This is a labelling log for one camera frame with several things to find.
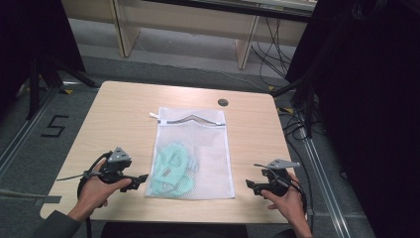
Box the person's right hand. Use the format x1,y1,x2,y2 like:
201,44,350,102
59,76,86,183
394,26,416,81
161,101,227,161
261,173,310,229

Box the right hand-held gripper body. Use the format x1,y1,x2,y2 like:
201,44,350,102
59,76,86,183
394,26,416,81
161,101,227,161
261,158,301,197

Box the black curtain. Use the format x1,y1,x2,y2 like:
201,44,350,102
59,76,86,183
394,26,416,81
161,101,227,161
285,0,420,238
0,0,86,112

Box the grey tape strip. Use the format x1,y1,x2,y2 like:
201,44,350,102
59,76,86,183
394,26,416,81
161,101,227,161
32,194,62,208

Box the right hand-held gripper black cable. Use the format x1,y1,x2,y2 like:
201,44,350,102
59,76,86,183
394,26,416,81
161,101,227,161
286,174,315,232

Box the metal floor rail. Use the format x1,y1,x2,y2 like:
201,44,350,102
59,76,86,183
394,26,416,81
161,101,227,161
0,86,59,179
296,130,352,238

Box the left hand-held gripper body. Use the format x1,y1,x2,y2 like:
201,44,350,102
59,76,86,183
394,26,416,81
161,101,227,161
98,147,133,184

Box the light wooden desk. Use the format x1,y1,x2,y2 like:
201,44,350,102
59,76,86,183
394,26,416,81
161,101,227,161
60,0,319,70

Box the beige floor cable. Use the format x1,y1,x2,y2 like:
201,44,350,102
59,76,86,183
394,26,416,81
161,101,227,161
0,187,45,200

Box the person's dark lap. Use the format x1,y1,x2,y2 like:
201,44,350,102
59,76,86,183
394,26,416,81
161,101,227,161
99,221,250,238

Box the black metal stand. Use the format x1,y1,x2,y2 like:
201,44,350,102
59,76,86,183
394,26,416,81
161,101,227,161
25,54,101,121
270,74,316,139

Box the white mesh laundry bag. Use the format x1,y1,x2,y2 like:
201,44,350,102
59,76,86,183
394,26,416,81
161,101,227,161
144,106,237,201

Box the black cables beside table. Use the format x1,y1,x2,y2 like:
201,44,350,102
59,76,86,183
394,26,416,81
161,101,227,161
276,107,315,186

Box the mint green garment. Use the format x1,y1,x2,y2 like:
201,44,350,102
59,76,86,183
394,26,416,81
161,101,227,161
150,141,200,197

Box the person's left hand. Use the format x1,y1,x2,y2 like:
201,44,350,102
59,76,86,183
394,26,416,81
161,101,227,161
68,159,133,222

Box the bundle of black floor cables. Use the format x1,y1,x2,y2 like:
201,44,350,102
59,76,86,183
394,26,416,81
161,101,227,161
250,16,298,87

